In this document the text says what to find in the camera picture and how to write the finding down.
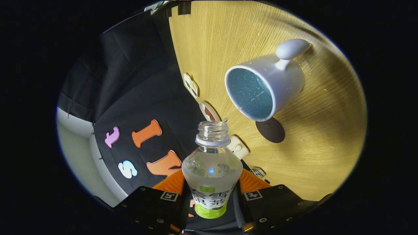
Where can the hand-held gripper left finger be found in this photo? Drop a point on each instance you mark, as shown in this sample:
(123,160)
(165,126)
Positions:
(147,205)

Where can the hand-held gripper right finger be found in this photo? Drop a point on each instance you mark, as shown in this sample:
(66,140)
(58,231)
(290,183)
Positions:
(277,205)

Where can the clear juice bottle green label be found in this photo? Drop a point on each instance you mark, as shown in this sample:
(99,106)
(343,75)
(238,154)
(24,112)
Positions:
(212,179)

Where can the dark round coaster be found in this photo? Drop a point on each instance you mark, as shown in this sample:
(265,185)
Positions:
(272,132)

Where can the wooden table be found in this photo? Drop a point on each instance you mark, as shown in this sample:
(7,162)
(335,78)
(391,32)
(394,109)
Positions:
(310,147)

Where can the white toaster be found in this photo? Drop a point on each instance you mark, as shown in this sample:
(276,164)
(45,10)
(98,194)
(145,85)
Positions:
(238,147)

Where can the red meat pieces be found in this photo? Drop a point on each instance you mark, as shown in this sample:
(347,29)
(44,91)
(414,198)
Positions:
(209,114)

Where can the round white plate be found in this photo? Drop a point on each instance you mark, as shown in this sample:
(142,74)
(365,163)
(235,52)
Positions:
(202,109)

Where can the black backdrop cloth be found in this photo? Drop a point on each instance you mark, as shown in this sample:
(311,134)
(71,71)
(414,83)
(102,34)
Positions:
(130,81)

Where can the white divided dish with beans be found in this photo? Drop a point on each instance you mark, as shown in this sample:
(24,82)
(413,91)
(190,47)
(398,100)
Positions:
(191,85)

